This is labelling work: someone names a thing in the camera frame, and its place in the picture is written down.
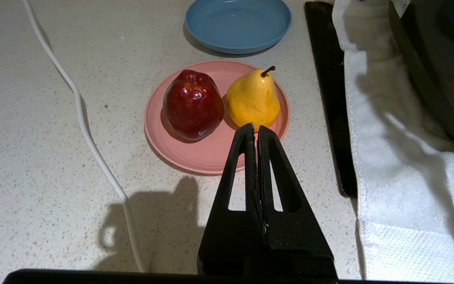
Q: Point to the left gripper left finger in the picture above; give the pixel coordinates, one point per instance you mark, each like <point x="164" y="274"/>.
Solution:
<point x="227" y="244"/>

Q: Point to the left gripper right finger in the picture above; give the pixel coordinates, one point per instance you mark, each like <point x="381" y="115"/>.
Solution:
<point x="298" y="244"/>

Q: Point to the black rice cooker base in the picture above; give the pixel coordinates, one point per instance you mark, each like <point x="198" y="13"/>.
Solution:
<point x="440" y="59"/>

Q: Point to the pink plate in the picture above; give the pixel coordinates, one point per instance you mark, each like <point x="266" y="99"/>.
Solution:
<point x="203" y="154"/>

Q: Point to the white towel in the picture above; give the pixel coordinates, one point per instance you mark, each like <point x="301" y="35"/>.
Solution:
<point x="400" y="177"/>

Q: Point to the red apple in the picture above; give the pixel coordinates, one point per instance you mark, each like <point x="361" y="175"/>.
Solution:
<point x="191" y="106"/>

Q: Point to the yellow pear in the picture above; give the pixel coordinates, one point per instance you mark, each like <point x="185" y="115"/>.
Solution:
<point x="252" y="102"/>

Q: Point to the long black flat strip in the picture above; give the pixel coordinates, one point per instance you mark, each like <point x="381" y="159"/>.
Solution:
<point x="329" y="98"/>

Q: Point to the blue plate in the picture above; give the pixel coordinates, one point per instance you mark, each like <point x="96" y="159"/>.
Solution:
<point x="239" y="27"/>

